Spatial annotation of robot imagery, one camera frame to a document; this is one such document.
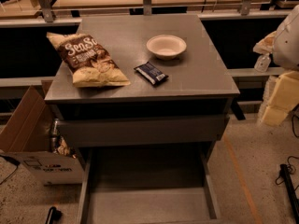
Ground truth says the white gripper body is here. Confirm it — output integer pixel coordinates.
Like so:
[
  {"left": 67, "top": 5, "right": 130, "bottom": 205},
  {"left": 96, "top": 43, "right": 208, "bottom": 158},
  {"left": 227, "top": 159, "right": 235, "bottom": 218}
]
[{"left": 253, "top": 31, "right": 276, "bottom": 54}]

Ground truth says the blue rxbar blueberry bar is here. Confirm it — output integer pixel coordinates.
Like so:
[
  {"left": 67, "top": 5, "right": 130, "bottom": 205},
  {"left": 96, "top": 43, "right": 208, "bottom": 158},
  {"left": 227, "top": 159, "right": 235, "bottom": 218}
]
[{"left": 134, "top": 62, "right": 168, "bottom": 86}]

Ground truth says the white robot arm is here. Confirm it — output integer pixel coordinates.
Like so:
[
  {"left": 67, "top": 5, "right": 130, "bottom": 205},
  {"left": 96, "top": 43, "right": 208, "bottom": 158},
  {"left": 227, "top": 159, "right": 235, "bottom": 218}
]
[{"left": 253, "top": 5, "right": 299, "bottom": 72}]

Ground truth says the grey drawer cabinet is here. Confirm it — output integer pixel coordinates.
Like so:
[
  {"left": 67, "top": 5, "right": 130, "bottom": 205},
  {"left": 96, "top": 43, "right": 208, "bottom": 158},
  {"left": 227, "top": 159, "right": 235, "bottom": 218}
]
[{"left": 45, "top": 14, "right": 239, "bottom": 155}]

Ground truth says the grey top drawer front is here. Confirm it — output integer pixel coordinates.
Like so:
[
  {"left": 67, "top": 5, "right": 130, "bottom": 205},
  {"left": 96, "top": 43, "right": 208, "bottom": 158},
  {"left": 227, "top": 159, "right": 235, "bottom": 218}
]
[{"left": 58, "top": 115, "right": 229, "bottom": 147}]

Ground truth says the open grey middle drawer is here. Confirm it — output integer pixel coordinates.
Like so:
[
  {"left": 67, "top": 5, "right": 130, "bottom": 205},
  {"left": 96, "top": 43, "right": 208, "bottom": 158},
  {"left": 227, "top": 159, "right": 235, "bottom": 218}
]
[{"left": 76, "top": 144, "right": 222, "bottom": 224}]

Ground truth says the clear sanitizer pump bottle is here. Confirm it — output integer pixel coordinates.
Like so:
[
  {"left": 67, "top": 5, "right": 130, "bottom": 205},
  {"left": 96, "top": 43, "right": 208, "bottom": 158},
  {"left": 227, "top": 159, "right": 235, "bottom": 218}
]
[{"left": 254, "top": 54, "right": 271, "bottom": 72}]

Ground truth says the white paper bowl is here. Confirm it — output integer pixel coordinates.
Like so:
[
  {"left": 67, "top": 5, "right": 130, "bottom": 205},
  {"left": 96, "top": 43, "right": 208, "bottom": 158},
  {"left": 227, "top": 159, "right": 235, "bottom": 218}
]
[{"left": 147, "top": 35, "right": 187, "bottom": 61}]

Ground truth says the black power strip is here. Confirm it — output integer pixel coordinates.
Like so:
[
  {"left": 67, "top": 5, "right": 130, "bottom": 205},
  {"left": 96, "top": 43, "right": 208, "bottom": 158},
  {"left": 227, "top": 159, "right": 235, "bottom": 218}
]
[{"left": 280, "top": 164, "right": 299, "bottom": 224}]

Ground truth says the sea salt chips bag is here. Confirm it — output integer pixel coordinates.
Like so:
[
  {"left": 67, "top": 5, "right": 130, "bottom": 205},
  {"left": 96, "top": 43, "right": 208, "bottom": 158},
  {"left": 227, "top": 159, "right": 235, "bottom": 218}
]
[{"left": 47, "top": 33, "right": 130, "bottom": 88}]

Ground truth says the metal can in box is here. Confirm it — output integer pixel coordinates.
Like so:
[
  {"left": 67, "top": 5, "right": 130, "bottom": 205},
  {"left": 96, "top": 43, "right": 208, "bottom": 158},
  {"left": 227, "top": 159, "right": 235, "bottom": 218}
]
[{"left": 50, "top": 119, "right": 60, "bottom": 152}]

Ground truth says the open cardboard box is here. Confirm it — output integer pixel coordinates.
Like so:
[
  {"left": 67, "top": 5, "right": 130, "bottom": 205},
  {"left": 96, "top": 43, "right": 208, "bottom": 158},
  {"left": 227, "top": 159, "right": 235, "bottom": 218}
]
[{"left": 0, "top": 86, "right": 83, "bottom": 185}]

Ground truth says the black object at bottom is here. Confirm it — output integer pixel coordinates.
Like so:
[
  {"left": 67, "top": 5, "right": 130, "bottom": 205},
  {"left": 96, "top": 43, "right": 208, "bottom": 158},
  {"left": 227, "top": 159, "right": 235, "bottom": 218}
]
[{"left": 45, "top": 206, "right": 63, "bottom": 224}]

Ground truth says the black cable on floor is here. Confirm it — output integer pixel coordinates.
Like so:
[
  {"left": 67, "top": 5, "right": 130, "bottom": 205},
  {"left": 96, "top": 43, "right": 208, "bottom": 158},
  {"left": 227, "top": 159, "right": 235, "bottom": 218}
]
[{"left": 275, "top": 114, "right": 299, "bottom": 186}]

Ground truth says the metal railing frame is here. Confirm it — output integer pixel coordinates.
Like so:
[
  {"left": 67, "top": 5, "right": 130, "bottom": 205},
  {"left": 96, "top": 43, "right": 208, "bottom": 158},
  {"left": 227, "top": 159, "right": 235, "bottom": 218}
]
[{"left": 0, "top": 0, "right": 299, "bottom": 28}]

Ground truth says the black cable at left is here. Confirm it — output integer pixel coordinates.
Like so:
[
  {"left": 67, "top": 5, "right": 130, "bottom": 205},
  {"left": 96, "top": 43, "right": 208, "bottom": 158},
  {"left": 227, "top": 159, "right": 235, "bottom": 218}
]
[{"left": 0, "top": 154, "right": 21, "bottom": 186}]

